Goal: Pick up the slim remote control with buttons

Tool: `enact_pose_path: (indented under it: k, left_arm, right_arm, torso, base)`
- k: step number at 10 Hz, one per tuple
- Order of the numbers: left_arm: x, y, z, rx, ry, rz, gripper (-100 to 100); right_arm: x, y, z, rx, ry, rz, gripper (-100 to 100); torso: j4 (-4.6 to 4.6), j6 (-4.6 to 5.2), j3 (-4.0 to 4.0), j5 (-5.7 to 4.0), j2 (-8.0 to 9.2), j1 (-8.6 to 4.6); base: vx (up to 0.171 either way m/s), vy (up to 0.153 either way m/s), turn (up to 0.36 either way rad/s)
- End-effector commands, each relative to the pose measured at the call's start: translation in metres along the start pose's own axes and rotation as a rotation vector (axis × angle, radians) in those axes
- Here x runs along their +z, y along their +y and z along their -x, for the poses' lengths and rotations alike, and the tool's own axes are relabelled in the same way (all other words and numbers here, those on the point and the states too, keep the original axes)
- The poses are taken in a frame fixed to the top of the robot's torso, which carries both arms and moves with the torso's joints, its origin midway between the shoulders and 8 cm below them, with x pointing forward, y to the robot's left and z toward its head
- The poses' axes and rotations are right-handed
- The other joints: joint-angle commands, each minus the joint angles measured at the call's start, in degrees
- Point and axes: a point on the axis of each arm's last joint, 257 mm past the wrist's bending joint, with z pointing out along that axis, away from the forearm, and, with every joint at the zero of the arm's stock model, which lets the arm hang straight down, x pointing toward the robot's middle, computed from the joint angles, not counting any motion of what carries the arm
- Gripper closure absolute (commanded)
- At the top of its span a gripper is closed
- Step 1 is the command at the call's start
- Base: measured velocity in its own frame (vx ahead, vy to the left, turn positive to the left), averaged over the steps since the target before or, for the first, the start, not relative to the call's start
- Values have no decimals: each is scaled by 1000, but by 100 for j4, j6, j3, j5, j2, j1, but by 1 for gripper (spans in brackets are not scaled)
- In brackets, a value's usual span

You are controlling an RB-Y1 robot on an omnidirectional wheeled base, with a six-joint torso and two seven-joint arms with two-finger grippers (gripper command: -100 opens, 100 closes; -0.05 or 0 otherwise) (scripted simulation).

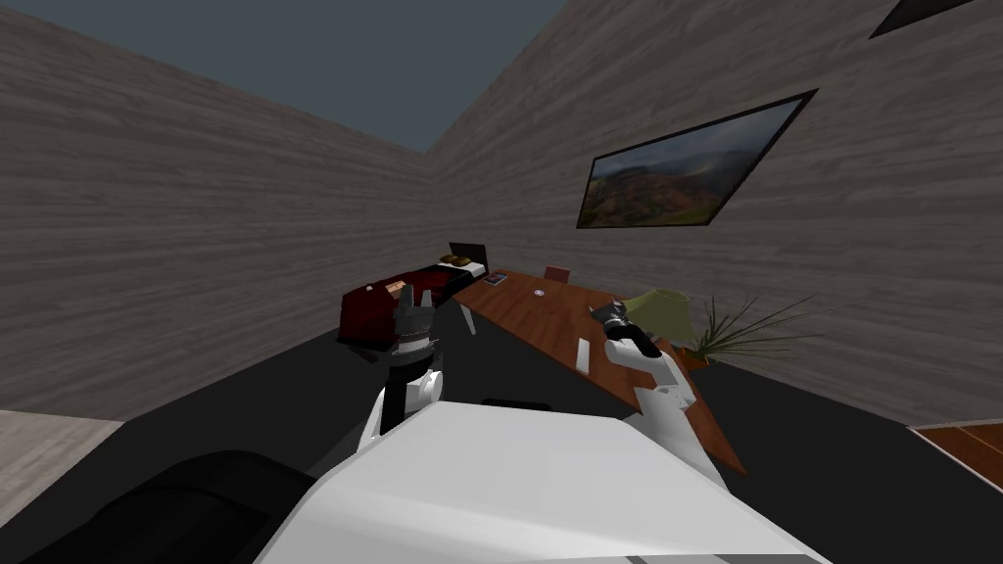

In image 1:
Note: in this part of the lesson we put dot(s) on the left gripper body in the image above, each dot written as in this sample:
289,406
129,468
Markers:
413,321

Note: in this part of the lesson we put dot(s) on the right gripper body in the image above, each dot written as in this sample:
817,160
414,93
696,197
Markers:
610,316

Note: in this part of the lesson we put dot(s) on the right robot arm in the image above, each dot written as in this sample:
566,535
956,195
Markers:
666,392

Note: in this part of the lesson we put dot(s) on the dark red bed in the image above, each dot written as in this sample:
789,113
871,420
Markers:
367,312

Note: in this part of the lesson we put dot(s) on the white flat bar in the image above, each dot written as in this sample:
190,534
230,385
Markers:
583,356

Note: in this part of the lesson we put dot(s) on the green table lamp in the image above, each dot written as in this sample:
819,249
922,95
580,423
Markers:
664,312

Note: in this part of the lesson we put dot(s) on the brown wooden table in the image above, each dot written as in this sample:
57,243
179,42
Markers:
548,321

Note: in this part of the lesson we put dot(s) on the small blue book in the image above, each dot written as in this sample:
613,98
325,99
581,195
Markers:
495,279

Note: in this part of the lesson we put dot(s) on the potted green plant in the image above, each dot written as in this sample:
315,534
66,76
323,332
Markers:
725,338

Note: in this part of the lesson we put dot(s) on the framed landscape picture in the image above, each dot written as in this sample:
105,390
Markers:
682,176

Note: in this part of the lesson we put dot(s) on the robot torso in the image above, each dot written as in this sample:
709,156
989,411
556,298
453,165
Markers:
509,486

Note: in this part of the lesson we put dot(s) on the brown wooden furniture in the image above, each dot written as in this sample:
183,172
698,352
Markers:
972,450

